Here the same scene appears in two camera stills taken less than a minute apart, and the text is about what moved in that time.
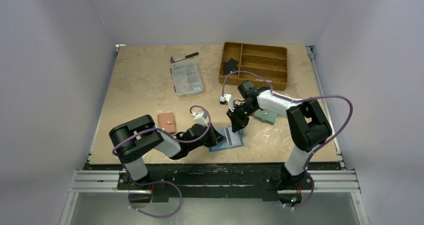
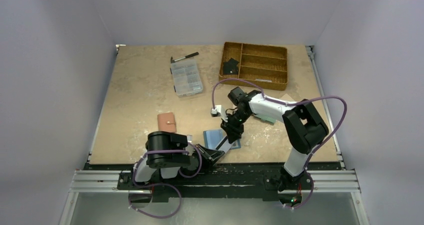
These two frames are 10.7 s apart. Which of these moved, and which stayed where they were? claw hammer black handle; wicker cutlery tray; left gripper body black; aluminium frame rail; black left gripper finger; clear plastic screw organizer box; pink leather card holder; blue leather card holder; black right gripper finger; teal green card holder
Moved: black left gripper finger; blue leather card holder; black right gripper finger; left gripper body black
Stayed: wicker cutlery tray; claw hammer black handle; pink leather card holder; teal green card holder; aluminium frame rail; clear plastic screw organizer box
